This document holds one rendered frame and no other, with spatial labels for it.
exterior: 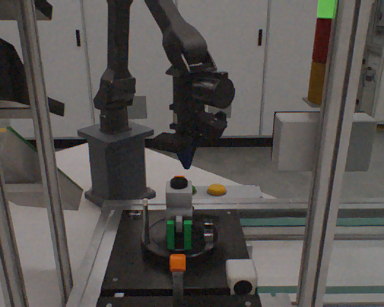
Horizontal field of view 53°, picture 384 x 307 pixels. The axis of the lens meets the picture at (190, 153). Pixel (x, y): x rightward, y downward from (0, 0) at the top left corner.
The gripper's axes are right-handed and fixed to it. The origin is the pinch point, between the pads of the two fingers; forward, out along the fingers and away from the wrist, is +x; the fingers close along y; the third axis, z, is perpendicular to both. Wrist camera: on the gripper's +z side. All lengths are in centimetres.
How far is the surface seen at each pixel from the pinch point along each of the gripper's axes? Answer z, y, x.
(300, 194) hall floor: -7, 200, 108
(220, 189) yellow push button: 5.9, 5.2, 9.6
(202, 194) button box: 2.3, 3.1, 10.8
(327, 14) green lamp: 28.3, -20.5, -29.9
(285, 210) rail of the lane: 21.0, 5.6, 11.1
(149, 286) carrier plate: 8.6, -29.1, 9.5
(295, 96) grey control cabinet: -38, 296, 57
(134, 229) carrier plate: -2.4, -17.0, 9.7
